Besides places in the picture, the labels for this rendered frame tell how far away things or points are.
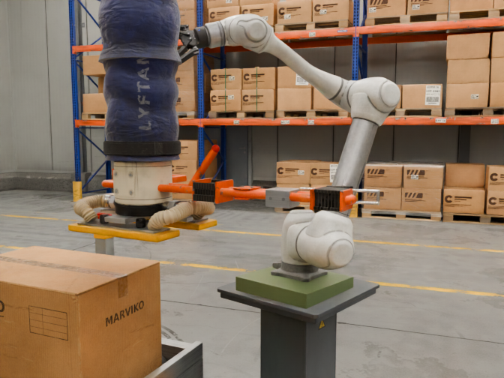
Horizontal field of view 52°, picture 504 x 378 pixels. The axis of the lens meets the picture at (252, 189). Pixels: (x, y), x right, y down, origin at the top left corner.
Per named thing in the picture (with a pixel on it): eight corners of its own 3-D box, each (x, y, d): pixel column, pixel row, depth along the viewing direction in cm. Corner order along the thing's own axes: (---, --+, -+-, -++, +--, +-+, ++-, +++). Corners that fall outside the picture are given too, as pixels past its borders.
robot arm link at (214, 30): (217, 34, 198) (202, 37, 197) (217, 16, 191) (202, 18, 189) (224, 51, 194) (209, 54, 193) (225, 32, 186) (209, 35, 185)
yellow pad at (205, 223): (114, 221, 170) (113, 205, 169) (135, 217, 179) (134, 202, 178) (199, 231, 153) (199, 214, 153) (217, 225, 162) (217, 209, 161)
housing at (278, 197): (264, 206, 133) (264, 189, 132) (276, 203, 139) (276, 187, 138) (289, 208, 129) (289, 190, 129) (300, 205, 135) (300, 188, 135)
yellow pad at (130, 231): (67, 230, 154) (67, 214, 153) (93, 225, 162) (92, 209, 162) (157, 243, 137) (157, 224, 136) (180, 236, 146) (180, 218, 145)
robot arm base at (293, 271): (285, 265, 234) (285, 253, 233) (328, 274, 221) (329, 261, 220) (261, 273, 219) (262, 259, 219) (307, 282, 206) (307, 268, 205)
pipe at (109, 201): (72, 217, 155) (71, 199, 154) (130, 207, 177) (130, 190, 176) (162, 228, 138) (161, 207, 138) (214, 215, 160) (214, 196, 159)
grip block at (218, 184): (190, 202, 142) (190, 180, 142) (210, 198, 151) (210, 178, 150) (215, 204, 138) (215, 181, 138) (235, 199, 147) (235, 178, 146)
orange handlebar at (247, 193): (73, 187, 167) (73, 176, 167) (137, 180, 193) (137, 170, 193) (351, 209, 122) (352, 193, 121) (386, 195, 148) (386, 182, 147)
